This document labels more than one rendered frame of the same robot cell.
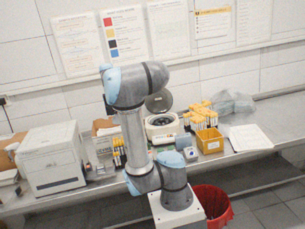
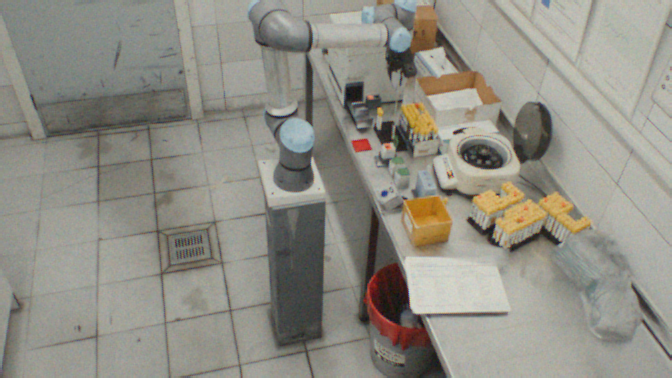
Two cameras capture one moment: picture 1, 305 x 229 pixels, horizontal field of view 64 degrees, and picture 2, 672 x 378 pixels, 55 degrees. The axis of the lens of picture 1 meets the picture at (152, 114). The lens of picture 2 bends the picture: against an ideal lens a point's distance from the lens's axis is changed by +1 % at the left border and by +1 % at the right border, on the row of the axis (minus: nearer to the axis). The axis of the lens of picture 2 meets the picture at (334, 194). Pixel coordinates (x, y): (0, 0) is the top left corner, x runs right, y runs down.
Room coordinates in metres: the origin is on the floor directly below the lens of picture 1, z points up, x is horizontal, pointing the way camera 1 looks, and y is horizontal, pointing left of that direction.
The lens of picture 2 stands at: (0.74, -1.78, 2.48)
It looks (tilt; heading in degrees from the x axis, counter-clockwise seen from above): 43 degrees down; 81
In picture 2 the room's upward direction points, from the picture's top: 2 degrees clockwise
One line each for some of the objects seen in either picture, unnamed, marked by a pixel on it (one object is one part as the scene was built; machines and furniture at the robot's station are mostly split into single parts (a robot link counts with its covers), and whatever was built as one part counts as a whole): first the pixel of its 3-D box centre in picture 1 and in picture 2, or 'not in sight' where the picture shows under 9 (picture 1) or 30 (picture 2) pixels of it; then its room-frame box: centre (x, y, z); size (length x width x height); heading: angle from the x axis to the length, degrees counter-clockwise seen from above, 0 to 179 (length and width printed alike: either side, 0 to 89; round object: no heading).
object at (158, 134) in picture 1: (162, 127); (476, 164); (1.55, -0.06, 0.94); 0.30 x 0.24 x 0.12; 178
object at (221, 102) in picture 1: (219, 101); (596, 250); (1.79, -0.54, 0.97); 0.26 x 0.17 x 0.19; 112
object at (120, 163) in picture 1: (125, 155); (391, 127); (1.27, 0.20, 0.93); 0.17 x 0.09 x 0.11; 98
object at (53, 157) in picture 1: (59, 155); (367, 59); (1.23, 0.57, 1.03); 0.31 x 0.27 x 0.30; 97
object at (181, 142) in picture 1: (183, 142); (425, 189); (1.33, -0.16, 0.92); 0.10 x 0.07 x 0.10; 92
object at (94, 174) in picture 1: (97, 172); (358, 107); (1.16, 0.36, 0.92); 0.21 x 0.07 x 0.05; 97
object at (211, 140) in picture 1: (209, 140); (426, 221); (1.29, -0.32, 0.93); 0.13 x 0.13 x 0.10; 7
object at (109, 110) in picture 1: (112, 103); (399, 51); (1.27, 0.21, 1.28); 0.09 x 0.08 x 0.12; 98
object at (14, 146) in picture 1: (19, 161); not in sight; (1.29, 0.84, 1.00); 0.09 x 0.08 x 0.24; 7
